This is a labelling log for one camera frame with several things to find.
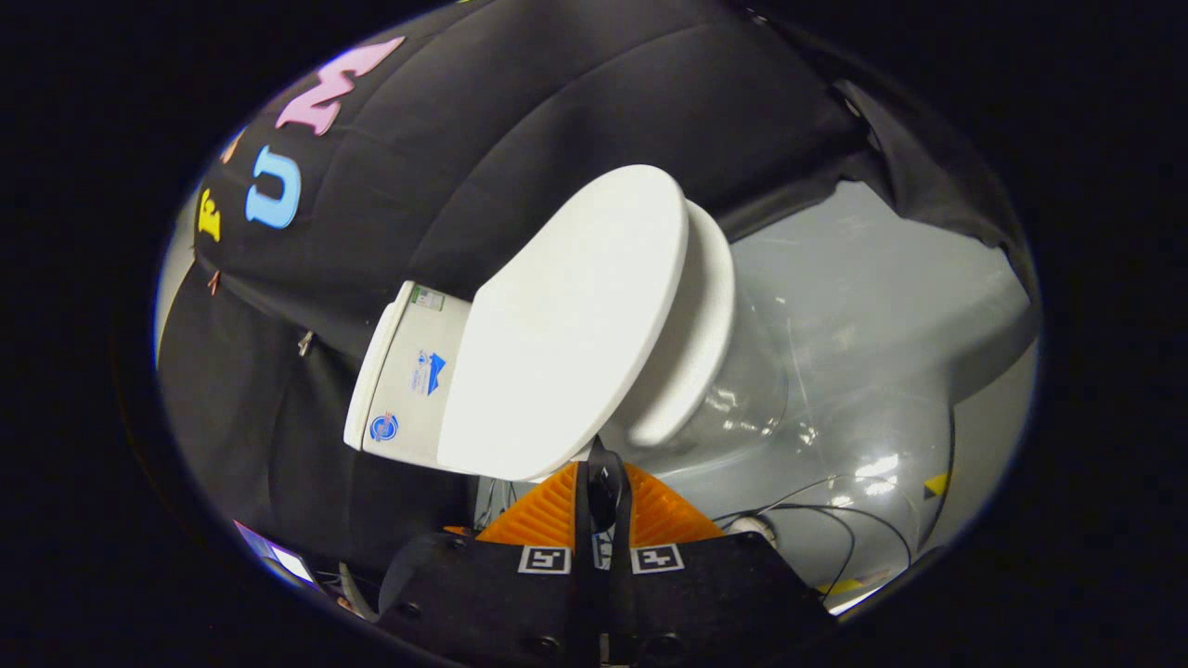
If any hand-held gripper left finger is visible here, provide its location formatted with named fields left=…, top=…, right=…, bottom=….
left=376, top=461, right=597, bottom=667

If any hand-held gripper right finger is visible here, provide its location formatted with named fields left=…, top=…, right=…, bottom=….
left=601, top=462, right=836, bottom=667

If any white toilet lid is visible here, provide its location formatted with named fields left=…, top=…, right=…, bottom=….
left=436, top=165, right=690, bottom=534

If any white ceramic toilet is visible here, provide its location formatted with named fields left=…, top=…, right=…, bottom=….
left=343, top=199, right=790, bottom=474

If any white toilet seat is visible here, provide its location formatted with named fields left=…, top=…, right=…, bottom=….
left=626, top=199, right=739, bottom=448

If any device with lit screen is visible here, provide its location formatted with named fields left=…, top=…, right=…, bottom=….
left=234, top=521, right=318, bottom=589

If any black backdrop cloth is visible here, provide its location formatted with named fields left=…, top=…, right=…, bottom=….
left=158, top=0, right=1040, bottom=595

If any long black floor cable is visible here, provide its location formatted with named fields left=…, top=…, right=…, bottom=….
left=713, top=475, right=916, bottom=599

